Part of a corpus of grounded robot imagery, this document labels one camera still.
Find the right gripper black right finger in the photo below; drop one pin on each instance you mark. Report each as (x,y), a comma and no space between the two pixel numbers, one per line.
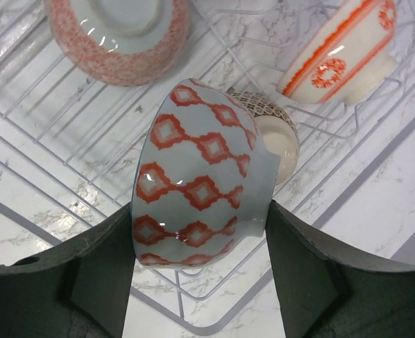
(328,288)

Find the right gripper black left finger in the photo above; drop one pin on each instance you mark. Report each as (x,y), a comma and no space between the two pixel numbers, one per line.
(79,288)

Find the white wire dish rack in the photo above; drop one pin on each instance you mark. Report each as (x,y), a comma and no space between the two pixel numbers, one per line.
(70,145)

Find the blue triangle patterned bowl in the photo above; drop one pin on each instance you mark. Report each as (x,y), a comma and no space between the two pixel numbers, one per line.
(204,180)

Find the black mosaic patterned bowl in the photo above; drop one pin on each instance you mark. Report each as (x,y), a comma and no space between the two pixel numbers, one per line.
(279,132)

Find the orange white patterned bowl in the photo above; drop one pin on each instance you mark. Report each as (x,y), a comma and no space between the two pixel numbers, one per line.
(348,56)

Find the floral pink outside bowl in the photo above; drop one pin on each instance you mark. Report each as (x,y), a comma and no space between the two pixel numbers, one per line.
(121,43)

